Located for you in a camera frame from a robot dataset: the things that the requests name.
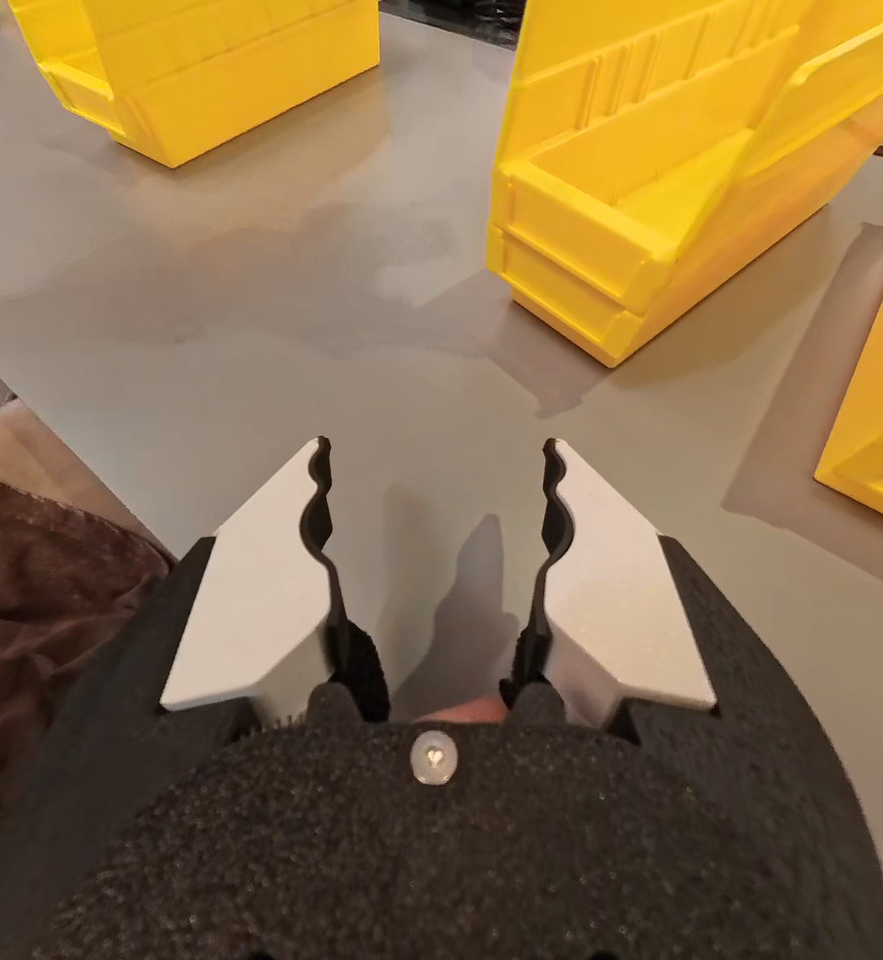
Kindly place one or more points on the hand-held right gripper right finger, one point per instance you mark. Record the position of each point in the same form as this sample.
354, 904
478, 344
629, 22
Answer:
621, 600

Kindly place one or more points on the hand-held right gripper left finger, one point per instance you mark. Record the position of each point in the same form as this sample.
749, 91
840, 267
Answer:
254, 600

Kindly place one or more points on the grey desk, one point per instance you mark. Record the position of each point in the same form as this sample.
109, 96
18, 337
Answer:
261, 300

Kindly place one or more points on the person's brown shirt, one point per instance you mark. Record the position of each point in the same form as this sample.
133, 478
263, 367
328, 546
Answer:
36, 585

